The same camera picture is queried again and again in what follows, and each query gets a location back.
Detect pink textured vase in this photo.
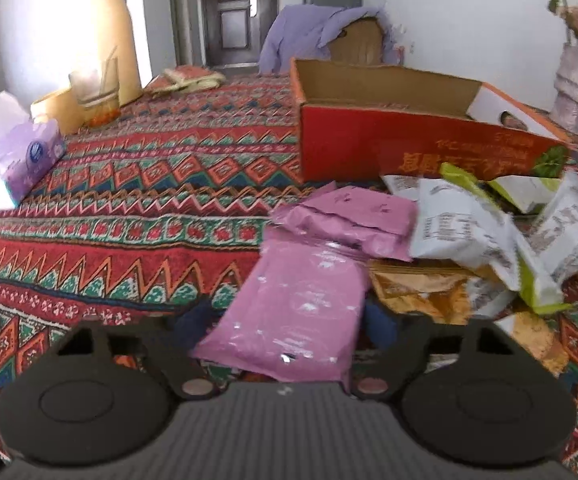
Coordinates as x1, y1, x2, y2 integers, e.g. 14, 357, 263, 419
551, 42, 578, 135

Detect yellow thermos jug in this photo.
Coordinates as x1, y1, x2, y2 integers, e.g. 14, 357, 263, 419
72, 0, 144, 108

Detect small white snack packet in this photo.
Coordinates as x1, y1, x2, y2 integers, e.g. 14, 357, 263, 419
381, 174, 422, 201

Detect chair with purple cloth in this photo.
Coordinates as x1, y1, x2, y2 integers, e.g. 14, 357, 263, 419
258, 4, 405, 75

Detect pink snack packet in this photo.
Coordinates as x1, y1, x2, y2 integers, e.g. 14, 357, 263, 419
269, 182, 417, 261
191, 240, 370, 386

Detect red cardboard box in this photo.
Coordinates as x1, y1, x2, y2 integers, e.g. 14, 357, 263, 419
289, 57, 577, 186

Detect clear glass cup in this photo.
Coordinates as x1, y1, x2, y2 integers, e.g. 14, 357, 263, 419
68, 57, 121, 128

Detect wooden chair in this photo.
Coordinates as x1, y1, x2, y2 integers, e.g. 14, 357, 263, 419
328, 17, 385, 66

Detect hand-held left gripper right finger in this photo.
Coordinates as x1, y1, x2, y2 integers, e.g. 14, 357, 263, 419
351, 305, 520, 404

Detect yellow cup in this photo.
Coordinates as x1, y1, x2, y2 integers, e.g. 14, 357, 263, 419
30, 87, 87, 136

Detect green white snack packet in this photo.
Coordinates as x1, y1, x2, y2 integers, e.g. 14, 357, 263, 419
514, 170, 578, 316
486, 175, 564, 216
409, 162, 524, 291

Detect dark brown door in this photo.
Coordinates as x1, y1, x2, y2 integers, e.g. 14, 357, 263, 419
199, 0, 265, 68

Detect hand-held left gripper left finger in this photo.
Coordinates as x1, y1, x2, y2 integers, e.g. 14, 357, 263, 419
56, 299, 226, 404

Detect purple tissue box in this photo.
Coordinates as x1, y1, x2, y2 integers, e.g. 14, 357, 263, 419
0, 91, 67, 211

